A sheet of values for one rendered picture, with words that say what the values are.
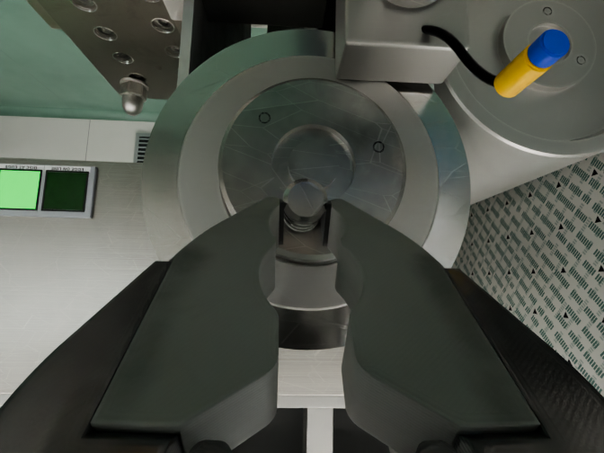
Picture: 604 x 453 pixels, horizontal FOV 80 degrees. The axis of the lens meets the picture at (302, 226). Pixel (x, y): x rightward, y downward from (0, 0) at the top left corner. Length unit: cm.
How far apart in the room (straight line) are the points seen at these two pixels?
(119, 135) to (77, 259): 278
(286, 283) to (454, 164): 9
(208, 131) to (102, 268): 39
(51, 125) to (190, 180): 342
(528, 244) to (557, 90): 14
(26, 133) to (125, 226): 314
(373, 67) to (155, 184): 11
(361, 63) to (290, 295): 10
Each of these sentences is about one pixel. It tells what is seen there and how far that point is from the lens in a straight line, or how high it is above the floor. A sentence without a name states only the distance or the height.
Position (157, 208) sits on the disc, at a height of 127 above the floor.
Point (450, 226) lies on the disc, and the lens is 18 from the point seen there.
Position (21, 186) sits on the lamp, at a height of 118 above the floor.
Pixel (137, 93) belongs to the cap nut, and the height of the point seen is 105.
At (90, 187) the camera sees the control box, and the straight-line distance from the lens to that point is 56.
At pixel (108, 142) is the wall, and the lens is 332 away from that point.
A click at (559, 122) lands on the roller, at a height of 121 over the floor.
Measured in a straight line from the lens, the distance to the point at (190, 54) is 20.
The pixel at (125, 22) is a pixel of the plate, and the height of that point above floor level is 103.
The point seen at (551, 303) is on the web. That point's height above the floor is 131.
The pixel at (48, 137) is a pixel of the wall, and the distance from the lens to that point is 354.
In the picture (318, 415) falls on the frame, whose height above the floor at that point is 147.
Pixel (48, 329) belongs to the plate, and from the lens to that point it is 57.
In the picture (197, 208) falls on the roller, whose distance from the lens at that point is 16.
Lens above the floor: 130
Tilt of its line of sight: 9 degrees down
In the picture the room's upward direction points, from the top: 179 degrees counter-clockwise
